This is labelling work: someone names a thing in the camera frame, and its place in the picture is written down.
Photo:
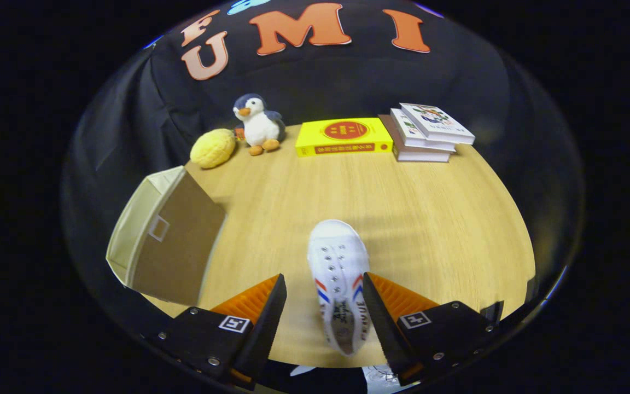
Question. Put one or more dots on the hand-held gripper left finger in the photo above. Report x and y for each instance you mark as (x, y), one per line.
(260, 334)

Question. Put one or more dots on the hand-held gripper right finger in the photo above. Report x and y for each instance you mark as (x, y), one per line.
(386, 328)

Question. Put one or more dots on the white canvas shoe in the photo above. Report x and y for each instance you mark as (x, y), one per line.
(337, 257)

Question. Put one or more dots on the beige fabric storage box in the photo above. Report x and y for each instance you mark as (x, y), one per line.
(178, 251)

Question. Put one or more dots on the brown cover book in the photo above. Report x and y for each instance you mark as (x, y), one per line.
(424, 156)

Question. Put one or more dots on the yellow bread plush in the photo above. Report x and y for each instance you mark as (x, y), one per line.
(213, 149)

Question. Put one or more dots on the yellow book with red circle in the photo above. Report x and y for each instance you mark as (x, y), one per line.
(342, 139)

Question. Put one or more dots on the grey white penguin plush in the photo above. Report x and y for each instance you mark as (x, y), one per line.
(260, 128)

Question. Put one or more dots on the white book with colourful cover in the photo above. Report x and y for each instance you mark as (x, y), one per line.
(438, 123)

